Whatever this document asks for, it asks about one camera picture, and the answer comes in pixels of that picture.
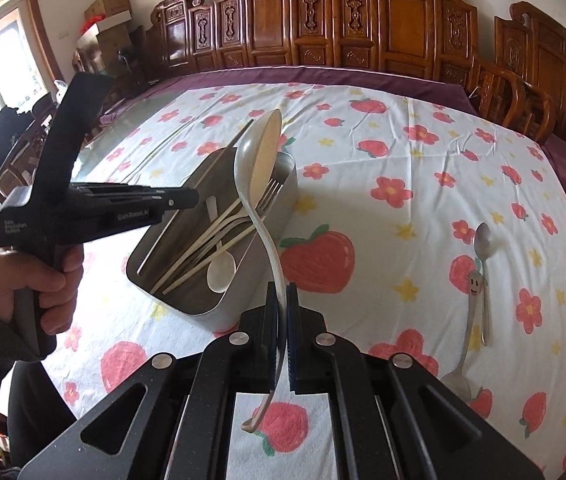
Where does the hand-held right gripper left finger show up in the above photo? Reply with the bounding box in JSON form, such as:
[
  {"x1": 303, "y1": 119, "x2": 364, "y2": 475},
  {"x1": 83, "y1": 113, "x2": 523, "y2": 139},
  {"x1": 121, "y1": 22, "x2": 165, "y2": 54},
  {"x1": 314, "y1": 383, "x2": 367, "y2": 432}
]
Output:
[{"x1": 17, "y1": 282, "x2": 281, "y2": 480}]

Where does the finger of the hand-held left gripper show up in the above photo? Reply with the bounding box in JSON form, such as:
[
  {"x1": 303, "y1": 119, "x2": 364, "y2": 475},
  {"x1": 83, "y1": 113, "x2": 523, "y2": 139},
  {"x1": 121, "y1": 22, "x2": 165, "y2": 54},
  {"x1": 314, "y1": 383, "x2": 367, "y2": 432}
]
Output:
[{"x1": 69, "y1": 183, "x2": 200, "y2": 213}]

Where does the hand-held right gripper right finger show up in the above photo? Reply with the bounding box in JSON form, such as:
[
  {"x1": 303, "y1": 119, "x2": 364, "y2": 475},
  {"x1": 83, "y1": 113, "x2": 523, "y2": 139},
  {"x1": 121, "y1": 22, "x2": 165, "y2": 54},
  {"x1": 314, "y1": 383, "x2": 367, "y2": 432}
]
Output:
[{"x1": 285, "y1": 282, "x2": 546, "y2": 480}]

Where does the cream plastic fork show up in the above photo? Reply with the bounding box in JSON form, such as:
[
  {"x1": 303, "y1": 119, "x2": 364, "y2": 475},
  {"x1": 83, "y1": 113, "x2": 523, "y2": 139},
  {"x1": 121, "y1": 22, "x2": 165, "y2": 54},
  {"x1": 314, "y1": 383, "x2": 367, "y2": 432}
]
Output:
[{"x1": 175, "y1": 197, "x2": 258, "y2": 283}]

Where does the cream plastic spoon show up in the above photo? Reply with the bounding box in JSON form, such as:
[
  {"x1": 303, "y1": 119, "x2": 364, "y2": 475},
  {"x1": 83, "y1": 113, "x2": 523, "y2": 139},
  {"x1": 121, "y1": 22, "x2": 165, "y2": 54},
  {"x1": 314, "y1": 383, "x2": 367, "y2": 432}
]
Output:
[{"x1": 205, "y1": 197, "x2": 237, "y2": 295}]

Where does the cream chopstick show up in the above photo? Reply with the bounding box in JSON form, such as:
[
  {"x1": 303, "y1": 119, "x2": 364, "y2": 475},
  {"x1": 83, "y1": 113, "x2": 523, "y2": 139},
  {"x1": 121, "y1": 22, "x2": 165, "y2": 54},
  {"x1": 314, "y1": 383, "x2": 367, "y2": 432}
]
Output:
[{"x1": 163, "y1": 225, "x2": 260, "y2": 295}]

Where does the cream plastic ladle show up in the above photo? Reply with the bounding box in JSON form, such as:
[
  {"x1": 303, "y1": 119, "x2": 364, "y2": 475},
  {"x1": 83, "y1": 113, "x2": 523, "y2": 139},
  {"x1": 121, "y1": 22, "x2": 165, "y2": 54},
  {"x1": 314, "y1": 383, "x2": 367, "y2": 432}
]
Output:
[{"x1": 234, "y1": 108, "x2": 286, "y2": 433}]

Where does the metal fork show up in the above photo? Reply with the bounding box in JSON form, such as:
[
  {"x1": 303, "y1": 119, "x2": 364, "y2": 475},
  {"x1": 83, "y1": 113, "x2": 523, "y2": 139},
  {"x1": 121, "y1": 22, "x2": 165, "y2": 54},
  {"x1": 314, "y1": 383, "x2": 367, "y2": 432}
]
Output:
[{"x1": 213, "y1": 179, "x2": 284, "y2": 241}]

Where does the metal utensil tin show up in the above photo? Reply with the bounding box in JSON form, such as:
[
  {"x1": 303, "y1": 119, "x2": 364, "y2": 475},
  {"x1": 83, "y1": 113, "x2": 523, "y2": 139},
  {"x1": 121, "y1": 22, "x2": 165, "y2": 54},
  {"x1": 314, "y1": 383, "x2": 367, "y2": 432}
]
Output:
[{"x1": 125, "y1": 147, "x2": 298, "y2": 331}]

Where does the person's left hand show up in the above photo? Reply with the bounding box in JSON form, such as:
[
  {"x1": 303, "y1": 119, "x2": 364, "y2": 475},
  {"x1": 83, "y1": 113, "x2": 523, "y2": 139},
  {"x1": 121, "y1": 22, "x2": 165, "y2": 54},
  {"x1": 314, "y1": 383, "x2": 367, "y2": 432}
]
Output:
[{"x1": 0, "y1": 244, "x2": 85, "y2": 337}]

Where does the carved wooden chair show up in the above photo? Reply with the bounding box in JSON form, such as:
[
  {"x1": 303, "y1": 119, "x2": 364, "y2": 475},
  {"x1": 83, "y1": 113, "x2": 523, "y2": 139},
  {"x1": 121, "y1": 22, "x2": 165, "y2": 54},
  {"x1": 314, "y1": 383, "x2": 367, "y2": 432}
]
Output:
[
  {"x1": 150, "y1": 0, "x2": 220, "y2": 81},
  {"x1": 493, "y1": 1, "x2": 566, "y2": 148}
]

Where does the cardboard box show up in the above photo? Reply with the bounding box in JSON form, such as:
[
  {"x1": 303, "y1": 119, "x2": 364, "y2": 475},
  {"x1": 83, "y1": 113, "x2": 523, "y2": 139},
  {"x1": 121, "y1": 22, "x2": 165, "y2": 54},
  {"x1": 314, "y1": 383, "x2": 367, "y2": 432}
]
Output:
[
  {"x1": 84, "y1": 0, "x2": 132, "y2": 25},
  {"x1": 77, "y1": 22, "x2": 136, "y2": 78}
]

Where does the person's dark clothing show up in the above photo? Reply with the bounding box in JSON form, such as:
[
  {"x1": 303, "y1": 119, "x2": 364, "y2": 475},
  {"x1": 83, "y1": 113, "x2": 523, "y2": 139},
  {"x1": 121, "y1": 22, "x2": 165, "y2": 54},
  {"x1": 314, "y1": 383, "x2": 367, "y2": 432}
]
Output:
[{"x1": 10, "y1": 357, "x2": 81, "y2": 466}]

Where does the small metal spoon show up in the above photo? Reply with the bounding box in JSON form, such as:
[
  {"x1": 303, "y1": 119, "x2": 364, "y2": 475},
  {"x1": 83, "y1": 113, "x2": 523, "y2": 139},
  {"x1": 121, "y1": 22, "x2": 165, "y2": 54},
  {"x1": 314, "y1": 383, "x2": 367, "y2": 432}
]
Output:
[{"x1": 474, "y1": 222, "x2": 494, "y2": 347}]

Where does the floral white tablecloth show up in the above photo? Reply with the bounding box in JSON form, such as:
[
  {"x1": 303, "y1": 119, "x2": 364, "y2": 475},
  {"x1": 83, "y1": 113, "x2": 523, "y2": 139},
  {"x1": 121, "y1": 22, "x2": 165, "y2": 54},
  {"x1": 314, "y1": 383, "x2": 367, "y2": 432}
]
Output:
[{"x1": 45, "y1": 82, "x2": 566, "y2": 480}]

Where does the carved wooden bench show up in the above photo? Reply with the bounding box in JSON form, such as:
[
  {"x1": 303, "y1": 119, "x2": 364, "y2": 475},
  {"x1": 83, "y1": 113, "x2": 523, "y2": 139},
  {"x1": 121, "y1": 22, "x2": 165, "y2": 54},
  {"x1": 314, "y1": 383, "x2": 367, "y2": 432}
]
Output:
[{"x1": 215, "y1": 0, "x2": 480, "y2": 73}]

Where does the wooden armchair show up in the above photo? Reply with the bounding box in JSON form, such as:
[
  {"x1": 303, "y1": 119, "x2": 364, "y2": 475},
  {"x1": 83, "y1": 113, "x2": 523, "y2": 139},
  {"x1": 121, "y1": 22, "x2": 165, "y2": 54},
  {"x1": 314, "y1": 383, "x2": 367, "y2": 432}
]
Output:
[{"x1": 470, "y1": 57, "x2": 558, "y2": 143}]

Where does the metal spoon cartoon handle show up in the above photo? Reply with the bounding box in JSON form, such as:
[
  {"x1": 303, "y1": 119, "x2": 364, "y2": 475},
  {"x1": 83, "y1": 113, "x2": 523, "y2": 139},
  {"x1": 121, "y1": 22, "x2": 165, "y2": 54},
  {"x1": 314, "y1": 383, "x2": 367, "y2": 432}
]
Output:
[{"x1": 440, "y1": 257, "x2": 488, "y2": 403}]

